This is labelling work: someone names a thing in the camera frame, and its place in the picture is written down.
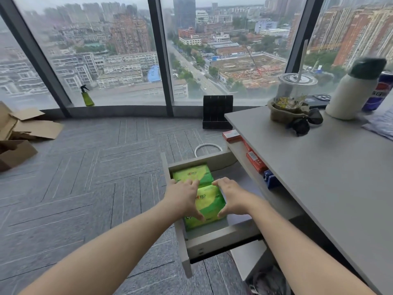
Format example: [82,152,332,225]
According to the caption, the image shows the person's right hand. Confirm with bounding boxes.
[211,177,262,220]

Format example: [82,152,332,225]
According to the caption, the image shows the person's left hand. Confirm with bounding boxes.
[165,179,205,222]

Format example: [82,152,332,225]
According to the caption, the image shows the green tissue pack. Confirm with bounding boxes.
[183,185,228,230]
[171,164,214,188]

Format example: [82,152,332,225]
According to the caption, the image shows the person's left forearm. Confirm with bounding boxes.
[18,203,177,295]

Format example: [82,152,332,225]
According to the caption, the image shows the person's right forearm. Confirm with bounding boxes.
[244,198,379,295]

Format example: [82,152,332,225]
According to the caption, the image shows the grey desk drawer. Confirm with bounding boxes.
[160,150,268,279]

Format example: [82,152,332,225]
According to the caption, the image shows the blue clip holder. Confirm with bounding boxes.
[263,169,279,189]

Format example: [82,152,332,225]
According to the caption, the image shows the long red box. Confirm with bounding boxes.
[245,151,268,174]

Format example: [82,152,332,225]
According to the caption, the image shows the small red box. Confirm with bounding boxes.
[222,129,242,142]

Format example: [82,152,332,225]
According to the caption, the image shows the dark bag under desk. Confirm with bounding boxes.
[245,265,293,295]

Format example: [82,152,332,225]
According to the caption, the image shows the black slotted organizer rack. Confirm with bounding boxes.
[202,95,233,130]

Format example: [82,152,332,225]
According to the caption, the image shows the black sunglasses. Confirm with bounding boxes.
[287,108,324,137]

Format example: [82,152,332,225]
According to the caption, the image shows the clear plastic cup with lid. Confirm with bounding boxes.
[278,72,318,103]

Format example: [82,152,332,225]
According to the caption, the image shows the green spray bottle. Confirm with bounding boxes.
[80,85,95,107]

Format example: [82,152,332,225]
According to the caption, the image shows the white bottle dark green lid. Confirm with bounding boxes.
[325,57,387,121]

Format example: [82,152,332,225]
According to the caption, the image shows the white plastic bag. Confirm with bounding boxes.
[362,105,393,142]

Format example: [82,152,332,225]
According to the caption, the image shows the flat cardboard sheet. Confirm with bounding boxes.
[9,107,64,140]

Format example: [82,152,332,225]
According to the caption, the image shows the open brown cardboard box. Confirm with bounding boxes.
[0,139,38,172]

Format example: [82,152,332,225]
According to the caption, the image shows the blue soda can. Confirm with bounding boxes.
[362,71,393,112]

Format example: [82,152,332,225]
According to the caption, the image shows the folded cardboard box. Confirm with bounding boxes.
[0,101,19,142]

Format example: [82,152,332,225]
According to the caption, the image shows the white coiled cable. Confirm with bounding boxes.
[194,143,222,158]

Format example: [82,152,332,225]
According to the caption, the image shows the dark window frame post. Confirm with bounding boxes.
[0,0,73,118]
[147,0,175,118]
[285,0,326,75]

